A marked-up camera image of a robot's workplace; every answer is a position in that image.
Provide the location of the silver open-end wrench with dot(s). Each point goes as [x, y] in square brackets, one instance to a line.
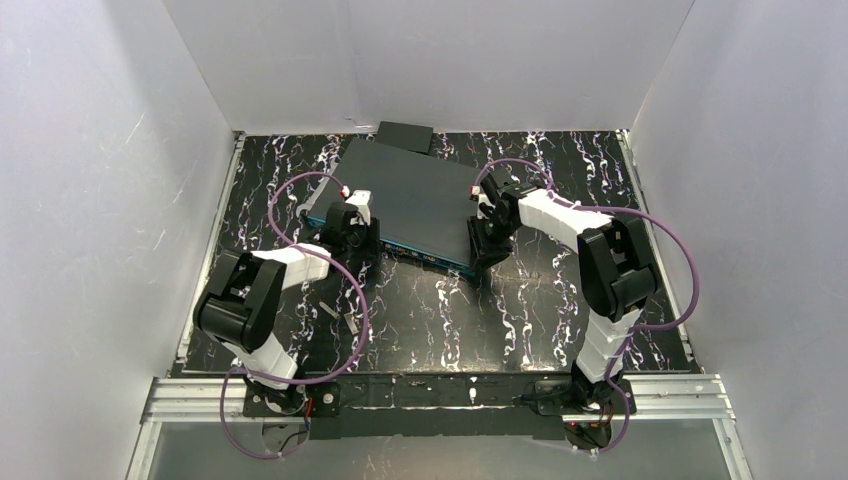
[308, 203]

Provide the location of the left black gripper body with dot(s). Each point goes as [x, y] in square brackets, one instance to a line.
[365, 240]

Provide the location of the large dark network switch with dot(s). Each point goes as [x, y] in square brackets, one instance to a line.
[423, 203]

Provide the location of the aluminium front rail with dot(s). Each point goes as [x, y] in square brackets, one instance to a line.
[652, 396]

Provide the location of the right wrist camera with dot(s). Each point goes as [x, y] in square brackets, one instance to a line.
[496, 187]

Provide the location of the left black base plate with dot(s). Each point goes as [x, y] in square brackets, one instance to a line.
[291, 395]

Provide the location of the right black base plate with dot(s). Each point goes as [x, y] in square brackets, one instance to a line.
[573, 395]

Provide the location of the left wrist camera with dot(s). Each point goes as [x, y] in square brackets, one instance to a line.
[361, 200]

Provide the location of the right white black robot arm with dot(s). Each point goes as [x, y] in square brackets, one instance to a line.
[617, 272]

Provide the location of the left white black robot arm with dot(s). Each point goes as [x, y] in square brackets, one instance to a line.
[239, 302]

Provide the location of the small black switch box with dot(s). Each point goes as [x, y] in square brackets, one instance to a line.
[409, 137]

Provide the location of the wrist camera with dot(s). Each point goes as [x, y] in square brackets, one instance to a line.
[496, 187]
[361, 200]

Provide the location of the small grey plug module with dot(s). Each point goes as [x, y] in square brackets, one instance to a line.
[330, 311]

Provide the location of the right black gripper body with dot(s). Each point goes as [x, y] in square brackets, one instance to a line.
[481, 235]

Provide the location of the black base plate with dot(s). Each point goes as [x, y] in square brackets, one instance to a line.
[573, 395]
[291, 395]

